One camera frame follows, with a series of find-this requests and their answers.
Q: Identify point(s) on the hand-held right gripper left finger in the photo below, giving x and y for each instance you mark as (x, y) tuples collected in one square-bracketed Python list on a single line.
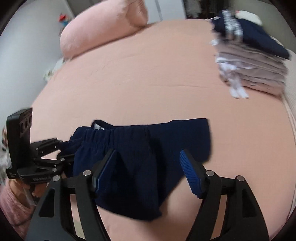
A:
[(104, 170)]

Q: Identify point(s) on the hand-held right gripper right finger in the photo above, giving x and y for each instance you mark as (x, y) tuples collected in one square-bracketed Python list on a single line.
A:
[(189, 173)]

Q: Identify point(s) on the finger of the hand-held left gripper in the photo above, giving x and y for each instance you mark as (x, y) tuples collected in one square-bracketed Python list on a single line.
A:
[(52, 163), (46, 144)]

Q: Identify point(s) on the navy shorts with white stripes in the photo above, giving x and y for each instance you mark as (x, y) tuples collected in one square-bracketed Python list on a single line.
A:
[(138, 148)]

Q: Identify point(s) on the person's left forearm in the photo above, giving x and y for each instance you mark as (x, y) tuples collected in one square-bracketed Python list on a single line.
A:
[(13, 213)]

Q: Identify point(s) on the pile of clothes on floor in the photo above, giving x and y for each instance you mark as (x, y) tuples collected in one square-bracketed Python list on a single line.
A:
[(53, 69)]

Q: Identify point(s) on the stack of folded light clothes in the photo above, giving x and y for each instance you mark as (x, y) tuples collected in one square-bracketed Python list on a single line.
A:
[(254, 69)]

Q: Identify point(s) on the person's left hand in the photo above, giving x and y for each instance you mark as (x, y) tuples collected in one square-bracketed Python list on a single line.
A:
[(30, 191)]

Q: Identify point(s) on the bed with pink sheet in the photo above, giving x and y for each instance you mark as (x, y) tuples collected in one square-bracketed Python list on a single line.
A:
[(161, 88)]

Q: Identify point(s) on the beige waffle blanket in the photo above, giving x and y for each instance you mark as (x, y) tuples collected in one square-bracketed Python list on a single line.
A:
[(290, 109)]

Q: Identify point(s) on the rolled pink blanket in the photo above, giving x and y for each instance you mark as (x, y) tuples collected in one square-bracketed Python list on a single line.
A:
[(97, 27)]

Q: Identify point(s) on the folded navy garment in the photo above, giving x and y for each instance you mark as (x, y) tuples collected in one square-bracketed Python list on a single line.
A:
[(261, 39)]

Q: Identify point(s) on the glass door wardrobe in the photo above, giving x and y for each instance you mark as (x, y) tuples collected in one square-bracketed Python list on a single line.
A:
[(194, 8)]

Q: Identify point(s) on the white plush toy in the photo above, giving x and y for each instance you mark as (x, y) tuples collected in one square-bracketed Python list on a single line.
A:
[(251, 17)]

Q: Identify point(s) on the grey-green padded headboard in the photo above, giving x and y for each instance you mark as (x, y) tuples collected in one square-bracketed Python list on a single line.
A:
[(272, 14)]

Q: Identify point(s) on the red and blue wall toy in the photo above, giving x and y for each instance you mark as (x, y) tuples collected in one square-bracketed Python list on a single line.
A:
[(63, 18)]

